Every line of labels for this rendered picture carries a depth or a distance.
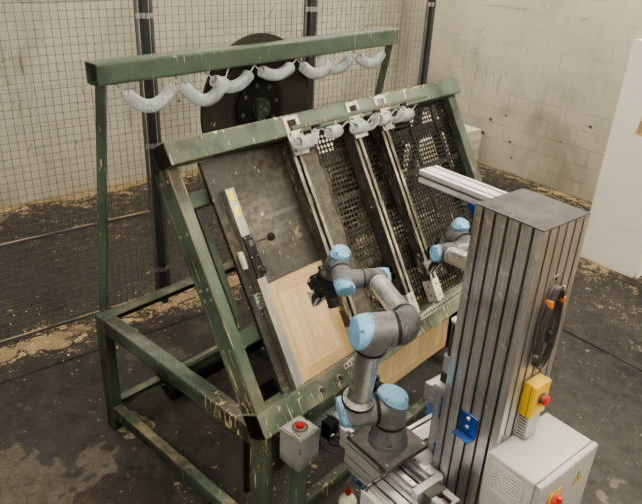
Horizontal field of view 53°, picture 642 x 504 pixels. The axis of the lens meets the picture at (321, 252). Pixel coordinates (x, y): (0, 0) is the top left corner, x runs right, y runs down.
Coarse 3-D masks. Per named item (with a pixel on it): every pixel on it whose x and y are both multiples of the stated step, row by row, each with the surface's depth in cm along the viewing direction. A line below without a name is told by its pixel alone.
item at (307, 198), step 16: (288, 128) 305; (288, 144) 308; (288, 160) 312; (304, 176) 313; (304, 192) 311; (304, 208) 314; (320, 208) 315; (320, 224) 316; (320, 240) 314; (320, 256) 317; (352, 304) 319
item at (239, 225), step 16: (224, 192) 284; (240, 208) 287; (240, 224) 286; (240, 240) 286; (256, 288) 289; (272, 304) 290; (272, 320) 289; (272, 336) 292; (288, 352) 292; (288, 368) 291
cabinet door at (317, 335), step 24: (312, 264) 313; (288, 288) 301; (288, 312) 299; (312, 312) 308; (336, 312) 318; (288, 336) 296; (312, 336) 306; (336, 336) 316; (312, 360) 304; (336, 360) 313
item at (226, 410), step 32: (96, 320) 359; (160, 352) 330; (160, 384) 413; (192, 384) 308; (128, 416) 375; (224, 416) 295; (416, 416) 392; (160, 448) 354; (256, 448) 283; (320, 448) 354; (192, 480) 337; (256, 480) 292; (320, 480) 339
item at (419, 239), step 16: (384, 96) 356; (400, 112) 348; (384, 128) 351; (384, 144) 356; (384, 160) 360; (400, 176) 360; (400, 192) 359; (400, 208) 362; (416, 224) 363; (416, 240) 361; (416, 256) 365; (432, 288) 364
